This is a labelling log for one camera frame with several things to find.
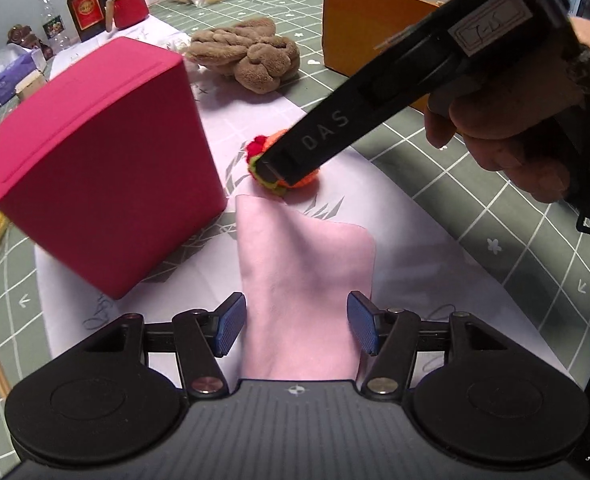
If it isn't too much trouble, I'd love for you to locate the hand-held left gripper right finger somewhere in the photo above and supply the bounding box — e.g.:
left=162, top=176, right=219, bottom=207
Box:
left=346, top=290, right=514, bottom=401

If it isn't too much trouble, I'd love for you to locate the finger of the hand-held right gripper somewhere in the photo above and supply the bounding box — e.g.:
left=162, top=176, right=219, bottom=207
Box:
left=256, top=147, right=303, bottom=187

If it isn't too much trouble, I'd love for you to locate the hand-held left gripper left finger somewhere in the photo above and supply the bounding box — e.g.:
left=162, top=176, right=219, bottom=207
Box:
left=82, top=291, right=248, bottom=401

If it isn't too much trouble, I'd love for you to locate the crocheted orange fruit toy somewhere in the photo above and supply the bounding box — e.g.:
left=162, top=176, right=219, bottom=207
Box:
left=246, top=129, right=320, bottom=197

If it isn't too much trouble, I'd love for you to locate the orange cardboard box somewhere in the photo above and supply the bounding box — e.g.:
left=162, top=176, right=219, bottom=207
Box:
left=322, top=0, right=456, bottom=114

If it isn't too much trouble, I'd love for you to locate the pink cloth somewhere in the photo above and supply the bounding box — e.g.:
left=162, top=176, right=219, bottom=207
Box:
left=235, top=193, right=377, bottom=382

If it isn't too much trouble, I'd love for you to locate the person's right hand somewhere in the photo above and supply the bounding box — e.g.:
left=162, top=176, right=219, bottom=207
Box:
left=423, top=15, right=590, bottom=205

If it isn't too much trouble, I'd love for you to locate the white table mat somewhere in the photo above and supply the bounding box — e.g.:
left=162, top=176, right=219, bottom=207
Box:
left=34, top=12, right=578, bottom=391

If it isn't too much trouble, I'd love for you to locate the brown plush toy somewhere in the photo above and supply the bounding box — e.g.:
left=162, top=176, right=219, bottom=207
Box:
left=188, top=17, right=302, bottom=94

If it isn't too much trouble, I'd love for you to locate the green checked tablecloth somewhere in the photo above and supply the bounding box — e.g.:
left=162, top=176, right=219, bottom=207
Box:
left=0, top=0, right=590, bottom=466

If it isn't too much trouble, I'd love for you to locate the magenta cardboard box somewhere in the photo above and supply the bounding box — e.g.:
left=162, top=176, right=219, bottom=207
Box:
left=0, top=36, right=228, bottom=301

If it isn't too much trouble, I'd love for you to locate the red mug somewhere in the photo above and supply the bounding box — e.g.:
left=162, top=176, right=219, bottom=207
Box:
left=105, top=0, right=150, bottom=31

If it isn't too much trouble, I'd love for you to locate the brown liquor bottle red label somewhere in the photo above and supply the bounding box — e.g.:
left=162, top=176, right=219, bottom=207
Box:
left=66, top=0, right=107, bottom=44

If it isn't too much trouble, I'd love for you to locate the small beige box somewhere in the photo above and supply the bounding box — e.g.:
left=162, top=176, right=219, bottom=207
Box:
left=15, top=70, right=52, bottom=102

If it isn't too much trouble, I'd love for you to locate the clear plastic water bottle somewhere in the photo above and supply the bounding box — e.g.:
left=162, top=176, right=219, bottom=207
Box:
left=35, top=0, right=72, bottom=54

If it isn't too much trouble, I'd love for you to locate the brown figurine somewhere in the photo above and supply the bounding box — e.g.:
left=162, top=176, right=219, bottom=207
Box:
left=7, top=23, right=54, bottom=59

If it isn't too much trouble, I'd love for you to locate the purple tissue box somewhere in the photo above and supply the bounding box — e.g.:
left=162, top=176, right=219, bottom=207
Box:
left=0, top=43, right=48, bottom=106

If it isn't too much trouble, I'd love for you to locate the black wrist strap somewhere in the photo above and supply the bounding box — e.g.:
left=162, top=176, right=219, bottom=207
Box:
left=557, top=42, right=590, bottom=250

